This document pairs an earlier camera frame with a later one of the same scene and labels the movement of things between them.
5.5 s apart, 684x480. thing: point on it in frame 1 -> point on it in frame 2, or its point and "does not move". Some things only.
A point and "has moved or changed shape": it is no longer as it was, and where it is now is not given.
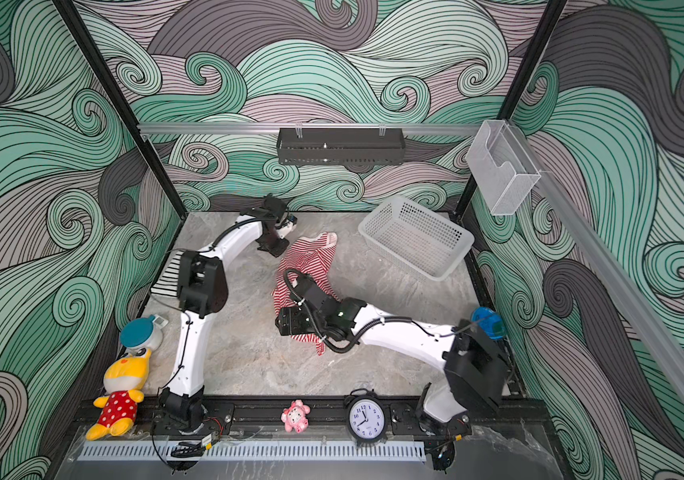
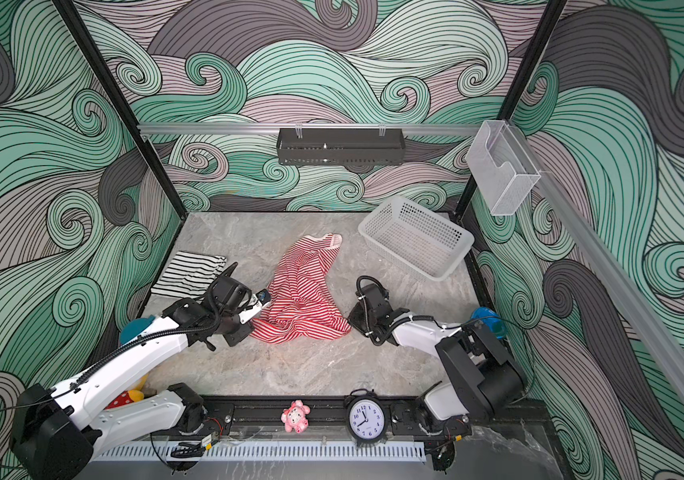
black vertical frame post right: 514,97 does not move
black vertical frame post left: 124,112 does not move
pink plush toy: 295,416 does not move
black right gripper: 288,321 -> 353,322
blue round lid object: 490,321 does not move
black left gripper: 285,244 -> 237,337
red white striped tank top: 307,255 has moved or changed shape
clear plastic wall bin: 502,167 does not move
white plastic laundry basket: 417,237 does not move
